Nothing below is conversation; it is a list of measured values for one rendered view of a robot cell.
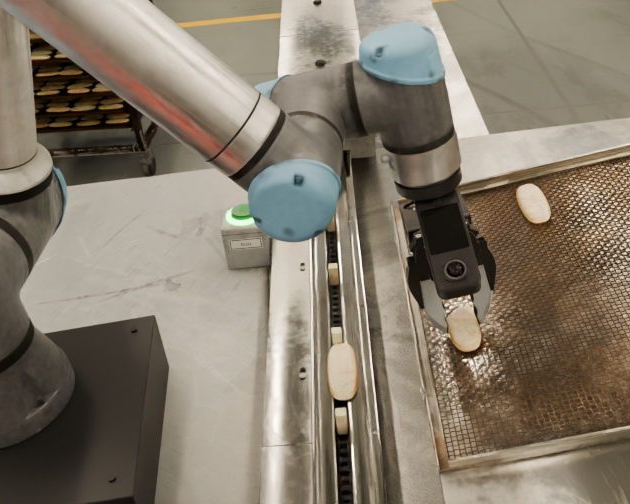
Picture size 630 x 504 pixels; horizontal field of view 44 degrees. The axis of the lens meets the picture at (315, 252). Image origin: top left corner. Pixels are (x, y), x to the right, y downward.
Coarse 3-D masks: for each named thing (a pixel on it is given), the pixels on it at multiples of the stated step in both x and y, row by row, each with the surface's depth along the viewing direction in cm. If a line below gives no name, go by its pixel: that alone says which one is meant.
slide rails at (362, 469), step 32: (320, 256) 116; (352, 256) 115; (320, 288) 110; (352, 288) 109; (320, 320) 104; (352, 320) 103; (320, 352) 99; (320, 384) 94; (320, 416) 90; (352, 416) 90; (320, 448) 86; (352, 448) 86; (320, 480) 83
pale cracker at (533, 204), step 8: (528, 184) 112; (520, 192) 111; (528, 192) 110; (536, 192) 109; (520, 200) 109; (528, 200) 108; (536, 200) 108; (544, 200) 108; (528, 208) 107; (536, 208) 106; (544, 208) 106; (528, 216) 106; (536, 216) 105; (544, 216) 105
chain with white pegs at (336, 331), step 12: (336, 252) 118; (336, 264) 111; (336, 276) 111; (336, 288) 112; (336, 300) 109; (336, 312) 107; (336, 324) 105; (336, 336) 99; (336, 408) 88; (336, 420) 88; (348, 432) 89; (348, 444) 88; (348, 456) 86; (348, 468) 85; (348, 480) 84; (348, 492) 83
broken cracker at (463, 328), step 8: (456, 312) 94; (464, 312) 94; (472, 312) 94; (448, 320) 94; (456, 320) 93; (464, 320) 92; (472, 320) 92; (448, 328) 93; (456, 328) 92; (464, 328) 91; (472, 328) 91; (456, 336) 91; (464, 336) 91; (472, 336) 90; (480, 336) 90; (456, 344) 90; (464, 344) 90; (472, 344) 89
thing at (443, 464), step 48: (576, 192) 109; (528, 240) 103; (624, 240) 98; (528, 288) 95; (576, 288) 93; (576, 336) 87; (432, 384) 87; (576, 384) 82; (624, 384) 80; (432, 432) 80; (480, 432) 80; (576, 432) 77; (624, 432) 74
